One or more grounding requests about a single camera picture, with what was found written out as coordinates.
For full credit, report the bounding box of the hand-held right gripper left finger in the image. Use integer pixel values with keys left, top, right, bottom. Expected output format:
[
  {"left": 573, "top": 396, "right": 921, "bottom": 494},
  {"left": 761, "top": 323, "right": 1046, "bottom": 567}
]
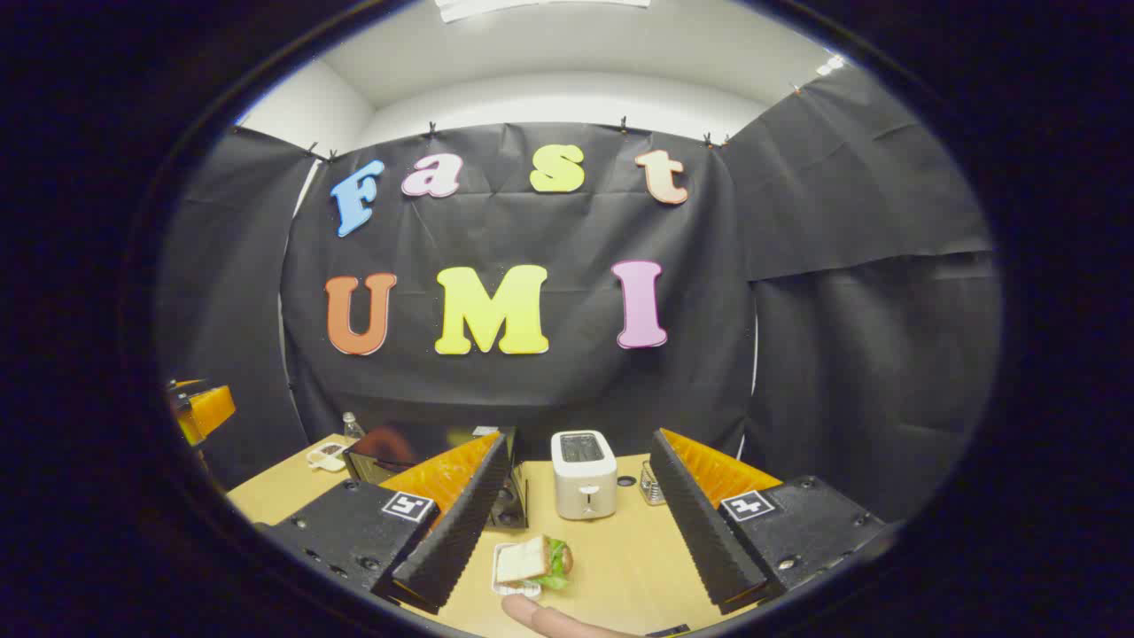
[{"left": 257, "top": 432, "right": 515, "bottom": 615}]

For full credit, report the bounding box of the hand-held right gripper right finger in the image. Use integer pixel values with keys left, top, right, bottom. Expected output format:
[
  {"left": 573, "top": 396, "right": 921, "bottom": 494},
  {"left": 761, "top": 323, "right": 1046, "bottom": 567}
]
[{"left": 649, "top": 428, "right": 891, "bottom": 615}]

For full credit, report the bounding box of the lettuce sandwich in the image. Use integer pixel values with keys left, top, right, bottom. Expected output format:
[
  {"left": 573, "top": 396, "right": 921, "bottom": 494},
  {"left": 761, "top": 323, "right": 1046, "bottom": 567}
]
[{"left": 496, "top": 534, "right": 575, "bottom": 592}]

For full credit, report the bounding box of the black electric oven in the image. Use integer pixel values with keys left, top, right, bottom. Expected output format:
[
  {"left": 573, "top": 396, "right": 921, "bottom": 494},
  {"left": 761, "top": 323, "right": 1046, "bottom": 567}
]
[{"left": 344, "top": 424, "right": 531, "bottom": 533}]

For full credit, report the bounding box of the white plastic tray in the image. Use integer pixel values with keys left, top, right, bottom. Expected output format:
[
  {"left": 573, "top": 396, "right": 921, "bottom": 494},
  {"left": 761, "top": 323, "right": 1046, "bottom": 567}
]
[{"left": 492, "top": 542, "right": 543, "bottom": 602}]

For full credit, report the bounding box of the white toaster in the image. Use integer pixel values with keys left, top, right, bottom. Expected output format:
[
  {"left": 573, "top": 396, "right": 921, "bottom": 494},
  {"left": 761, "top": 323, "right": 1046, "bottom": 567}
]
[{"left": 550, "top": 430, "right": 619, "bottom": 522}]

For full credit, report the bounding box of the black backdrop cloth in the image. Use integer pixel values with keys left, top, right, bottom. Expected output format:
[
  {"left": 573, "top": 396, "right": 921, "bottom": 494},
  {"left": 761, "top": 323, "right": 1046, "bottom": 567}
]
[{"left": 155, "top": 66, "right": 1002, "bottom": 524}]

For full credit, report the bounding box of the long ceiling light panel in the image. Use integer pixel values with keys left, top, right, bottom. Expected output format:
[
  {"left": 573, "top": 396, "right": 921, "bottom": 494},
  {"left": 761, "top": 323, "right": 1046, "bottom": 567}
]
[{"left": 434, "top": 0, "right": 652, "bottom": 23}]

